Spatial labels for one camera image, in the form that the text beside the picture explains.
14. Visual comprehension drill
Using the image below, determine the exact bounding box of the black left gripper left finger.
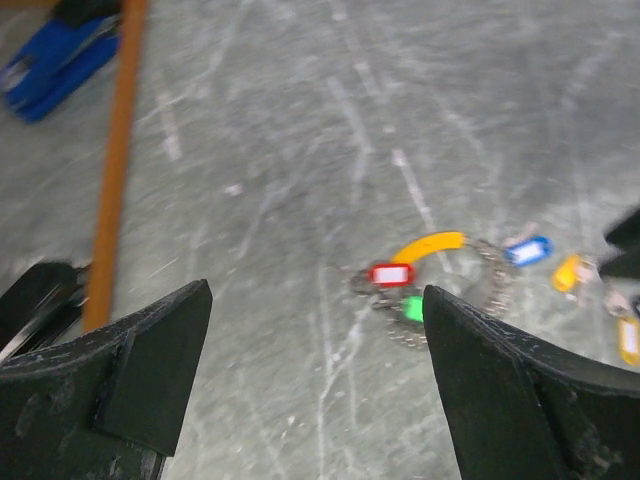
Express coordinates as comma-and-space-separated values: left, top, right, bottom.
1, 279, 212, 479

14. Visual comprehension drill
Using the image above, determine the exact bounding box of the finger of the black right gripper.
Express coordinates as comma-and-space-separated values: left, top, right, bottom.
598, 208, 640, 279

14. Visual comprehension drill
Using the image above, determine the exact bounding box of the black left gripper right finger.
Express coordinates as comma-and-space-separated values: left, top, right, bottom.
423, 285, 639, 480

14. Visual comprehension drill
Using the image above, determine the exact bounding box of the orange key tag with key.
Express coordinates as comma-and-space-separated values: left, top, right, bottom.
551, 254, 598, 294

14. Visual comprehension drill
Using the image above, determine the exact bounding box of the blue key tag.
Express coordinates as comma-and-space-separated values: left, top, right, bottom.
505, 236, 553, 267

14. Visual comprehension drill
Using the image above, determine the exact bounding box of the yellow handled chain keyring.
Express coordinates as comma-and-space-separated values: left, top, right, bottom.
349, 231, 515, 351

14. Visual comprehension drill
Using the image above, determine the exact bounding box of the green key tag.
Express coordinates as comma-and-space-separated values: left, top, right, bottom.
402, 295, 423, 324

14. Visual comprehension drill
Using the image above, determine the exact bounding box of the red tag on keyring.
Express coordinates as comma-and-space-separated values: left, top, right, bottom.
368, 263, 415, 288

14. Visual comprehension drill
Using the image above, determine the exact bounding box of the black key tag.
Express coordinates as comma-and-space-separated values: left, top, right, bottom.
629, 295, 640, 318

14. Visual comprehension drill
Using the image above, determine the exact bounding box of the yellow key tag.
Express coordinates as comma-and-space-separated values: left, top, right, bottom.
618, 316, 640, 366

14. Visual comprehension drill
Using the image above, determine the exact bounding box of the wooden tiered rack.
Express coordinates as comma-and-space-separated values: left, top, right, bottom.
0, 0, 150, 334

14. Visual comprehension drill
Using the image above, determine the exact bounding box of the blue stapler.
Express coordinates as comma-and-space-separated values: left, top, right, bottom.
1, 0, 123, 123

